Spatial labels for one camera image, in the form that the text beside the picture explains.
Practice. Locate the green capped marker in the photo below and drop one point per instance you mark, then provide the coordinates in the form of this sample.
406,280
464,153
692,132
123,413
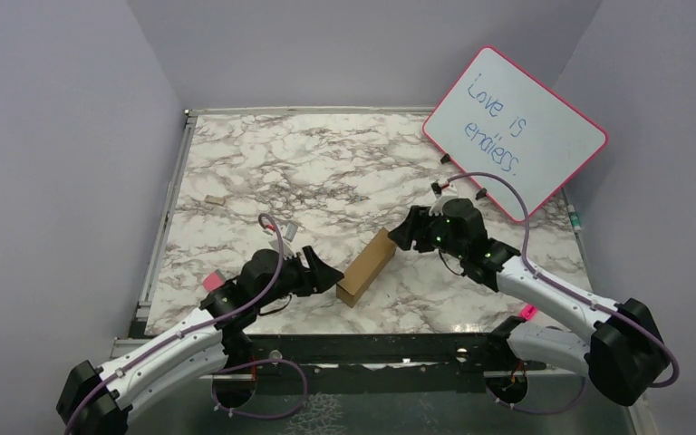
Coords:
574,218

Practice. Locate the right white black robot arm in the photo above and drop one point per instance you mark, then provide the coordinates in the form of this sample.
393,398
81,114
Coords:
616,346

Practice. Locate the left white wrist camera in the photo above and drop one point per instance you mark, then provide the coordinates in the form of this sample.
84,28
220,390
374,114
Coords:
288,232

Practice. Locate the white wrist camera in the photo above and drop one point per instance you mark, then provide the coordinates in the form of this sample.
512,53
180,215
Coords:
443,193
288,232

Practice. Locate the brown cardboard box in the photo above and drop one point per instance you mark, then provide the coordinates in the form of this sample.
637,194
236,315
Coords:
365,268

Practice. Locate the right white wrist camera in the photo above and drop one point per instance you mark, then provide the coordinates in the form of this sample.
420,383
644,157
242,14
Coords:
443,193

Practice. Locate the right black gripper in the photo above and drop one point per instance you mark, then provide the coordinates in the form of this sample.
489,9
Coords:
413,228

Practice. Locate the aluminium table frame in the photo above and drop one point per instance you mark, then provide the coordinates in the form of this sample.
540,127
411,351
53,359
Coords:
340,176

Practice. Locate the pink marker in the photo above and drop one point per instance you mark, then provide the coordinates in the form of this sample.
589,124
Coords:
528,312

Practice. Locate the pink framed whiteboard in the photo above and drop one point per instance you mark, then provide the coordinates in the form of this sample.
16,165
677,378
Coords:
518,140

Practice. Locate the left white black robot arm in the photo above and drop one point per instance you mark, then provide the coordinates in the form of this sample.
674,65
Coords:
103,399

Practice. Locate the pink grey eraser block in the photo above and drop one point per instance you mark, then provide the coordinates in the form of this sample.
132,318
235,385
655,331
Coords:
213,281

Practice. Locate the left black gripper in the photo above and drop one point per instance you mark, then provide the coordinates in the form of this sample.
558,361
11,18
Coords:
321,276

